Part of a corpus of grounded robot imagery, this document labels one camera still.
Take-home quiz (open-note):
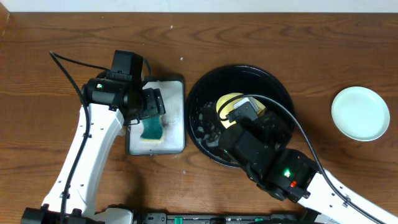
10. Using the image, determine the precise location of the green yellow sponge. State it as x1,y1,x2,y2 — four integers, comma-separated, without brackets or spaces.
141,116,163,141

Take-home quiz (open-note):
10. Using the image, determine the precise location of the yellow plate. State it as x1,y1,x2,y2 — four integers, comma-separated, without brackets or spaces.
215,92,267,129

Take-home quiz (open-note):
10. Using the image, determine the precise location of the mint plate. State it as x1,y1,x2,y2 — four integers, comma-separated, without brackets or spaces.
331,86,391,142

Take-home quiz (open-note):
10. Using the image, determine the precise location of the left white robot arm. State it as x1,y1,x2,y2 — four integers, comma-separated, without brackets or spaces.
21,78,170,223

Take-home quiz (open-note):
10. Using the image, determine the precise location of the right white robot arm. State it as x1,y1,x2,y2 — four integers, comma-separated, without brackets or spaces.
219,112,397,223

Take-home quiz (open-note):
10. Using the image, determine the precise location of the rectangular black soap tray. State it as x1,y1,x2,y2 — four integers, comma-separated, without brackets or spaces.
126,78,185,155

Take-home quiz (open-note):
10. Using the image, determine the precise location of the round black tray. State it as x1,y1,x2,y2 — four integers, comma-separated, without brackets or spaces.
185,65,295,167

